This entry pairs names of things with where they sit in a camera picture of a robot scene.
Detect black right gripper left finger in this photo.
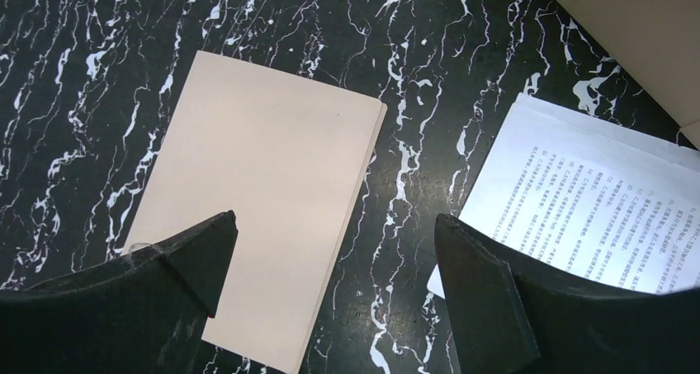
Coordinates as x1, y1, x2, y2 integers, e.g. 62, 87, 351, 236
1, 211, 238, 373

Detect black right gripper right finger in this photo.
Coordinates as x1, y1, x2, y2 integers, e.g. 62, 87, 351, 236
434, 214, 699, 373

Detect printed white paper sheet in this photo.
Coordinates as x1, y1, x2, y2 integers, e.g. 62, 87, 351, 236
459, 94, 699, 294

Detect beige paper folder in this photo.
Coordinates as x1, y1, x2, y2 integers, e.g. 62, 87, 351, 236
124, 51, 387, 373

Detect tan plastic toolbox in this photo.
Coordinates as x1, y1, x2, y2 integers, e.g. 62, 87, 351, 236
556, 0, 699, 145

